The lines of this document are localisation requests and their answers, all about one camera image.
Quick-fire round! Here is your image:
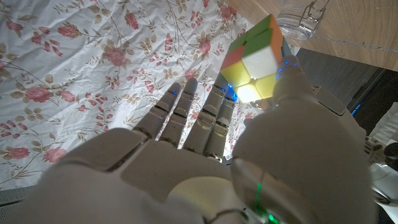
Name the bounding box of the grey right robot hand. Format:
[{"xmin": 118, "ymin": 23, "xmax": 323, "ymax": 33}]
[{"xmin": 0, "ymin": 55, "xmax": 379, "ymax": 224}]

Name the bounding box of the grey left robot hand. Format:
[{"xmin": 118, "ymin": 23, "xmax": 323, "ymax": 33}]
[{"xmin": 312, "ymin": 84, "xmax": 389, "ymax": 166}]

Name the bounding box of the multicolour two-by-two rubiks cube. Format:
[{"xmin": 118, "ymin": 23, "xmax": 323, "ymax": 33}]
[{"xmin": 220, "ymin": 14, "xmax": 284, "ymax": 104}]

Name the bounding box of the clear glass jar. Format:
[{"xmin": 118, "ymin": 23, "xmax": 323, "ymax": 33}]
[{"xmin": 275, "ymin": 0, "xmax": 330, "ymax": 41}]

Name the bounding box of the floral print backdrop cloth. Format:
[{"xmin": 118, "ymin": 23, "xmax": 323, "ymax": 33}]
[{"xmin": 0, "ymin": 0, "xmax": 299, "ymax": 190}]

